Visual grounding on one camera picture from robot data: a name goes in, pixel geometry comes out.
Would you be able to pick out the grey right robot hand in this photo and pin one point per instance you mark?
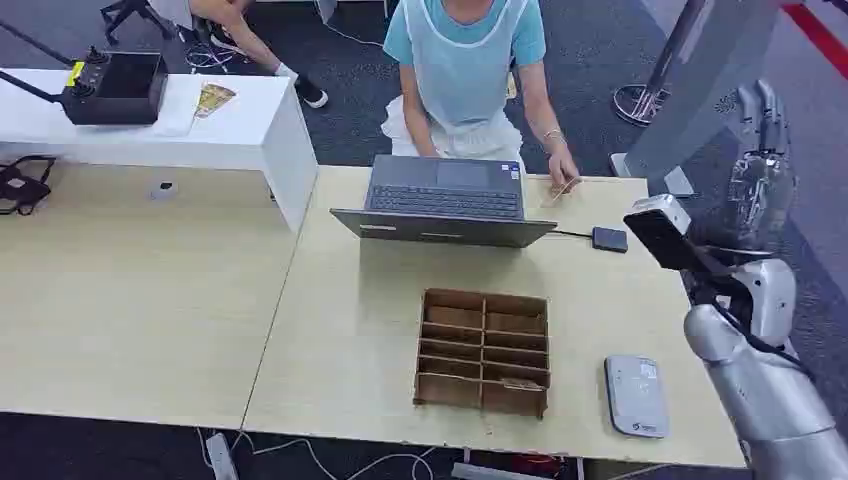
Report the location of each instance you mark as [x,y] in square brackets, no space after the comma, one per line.
[762,192]

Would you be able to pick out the card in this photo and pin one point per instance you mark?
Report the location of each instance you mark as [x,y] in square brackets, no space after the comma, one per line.
[563,191]
[523,384]

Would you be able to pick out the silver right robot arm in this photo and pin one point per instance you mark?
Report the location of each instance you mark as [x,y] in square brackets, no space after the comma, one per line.
[768,391]

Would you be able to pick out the grey kiosk stand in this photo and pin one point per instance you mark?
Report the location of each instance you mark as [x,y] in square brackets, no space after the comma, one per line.
[702,86]

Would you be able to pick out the small black hub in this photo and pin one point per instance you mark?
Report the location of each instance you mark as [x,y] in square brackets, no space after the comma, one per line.
[609,240]

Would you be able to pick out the white card reader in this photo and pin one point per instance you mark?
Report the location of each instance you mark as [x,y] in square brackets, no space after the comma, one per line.
[636,396]

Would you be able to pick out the card lying in box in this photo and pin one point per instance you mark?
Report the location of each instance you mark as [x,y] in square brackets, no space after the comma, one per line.
[523,384]

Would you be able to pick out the grey laptop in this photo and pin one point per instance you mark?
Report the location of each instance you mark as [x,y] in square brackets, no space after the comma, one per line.
[444,199]

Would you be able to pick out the wooden card box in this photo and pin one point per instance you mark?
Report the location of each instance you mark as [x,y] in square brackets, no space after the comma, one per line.
[482,354]

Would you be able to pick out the seated person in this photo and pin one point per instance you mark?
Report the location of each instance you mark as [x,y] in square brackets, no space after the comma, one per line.
[460,73]

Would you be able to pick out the white desk riser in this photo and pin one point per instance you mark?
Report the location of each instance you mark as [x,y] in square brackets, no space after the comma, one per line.
[252,132]

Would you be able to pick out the background person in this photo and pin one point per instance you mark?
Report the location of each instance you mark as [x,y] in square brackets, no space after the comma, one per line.
[238,26]

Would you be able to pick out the yellow card pack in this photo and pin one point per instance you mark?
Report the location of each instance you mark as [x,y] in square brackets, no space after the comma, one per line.
[214,99]

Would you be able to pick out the white paper sheet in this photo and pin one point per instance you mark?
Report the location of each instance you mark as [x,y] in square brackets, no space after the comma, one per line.
[177,109]

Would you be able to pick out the white power strip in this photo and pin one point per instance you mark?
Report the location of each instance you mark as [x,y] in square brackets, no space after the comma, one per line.
[222,457]

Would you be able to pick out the black controller unit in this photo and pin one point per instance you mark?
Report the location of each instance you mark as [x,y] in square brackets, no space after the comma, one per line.
[116,89]

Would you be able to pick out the black chair base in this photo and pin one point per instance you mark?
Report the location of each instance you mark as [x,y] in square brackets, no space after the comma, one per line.
[132,13]

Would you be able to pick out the black boom rod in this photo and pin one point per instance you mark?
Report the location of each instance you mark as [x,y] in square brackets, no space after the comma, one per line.
[36,43]
[30,86]

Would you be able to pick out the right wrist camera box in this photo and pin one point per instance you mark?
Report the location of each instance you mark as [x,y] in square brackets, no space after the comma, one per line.
[662,232]

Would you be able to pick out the chrome stanchion post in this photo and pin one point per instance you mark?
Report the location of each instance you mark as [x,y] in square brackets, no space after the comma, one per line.
[652,86]

